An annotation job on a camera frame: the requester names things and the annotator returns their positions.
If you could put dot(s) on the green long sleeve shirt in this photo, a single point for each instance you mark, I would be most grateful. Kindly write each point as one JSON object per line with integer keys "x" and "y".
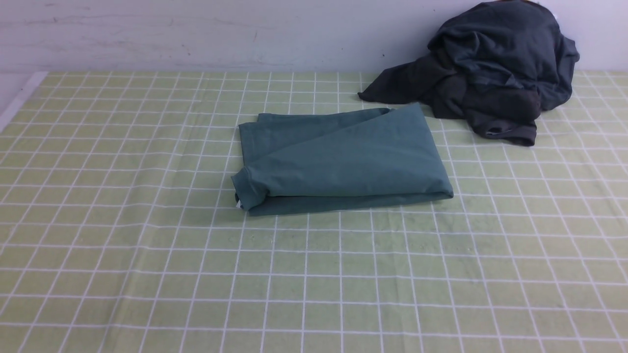
{"x": 303, "y": 164}

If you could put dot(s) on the dark brown crumpled garment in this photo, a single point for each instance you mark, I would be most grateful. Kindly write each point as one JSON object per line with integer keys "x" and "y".
{"x": 492, "y": 112}

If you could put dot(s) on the dark grey-blue crumpled garment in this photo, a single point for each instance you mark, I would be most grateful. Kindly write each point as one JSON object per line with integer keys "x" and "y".
{"x": 516, "y": 44}

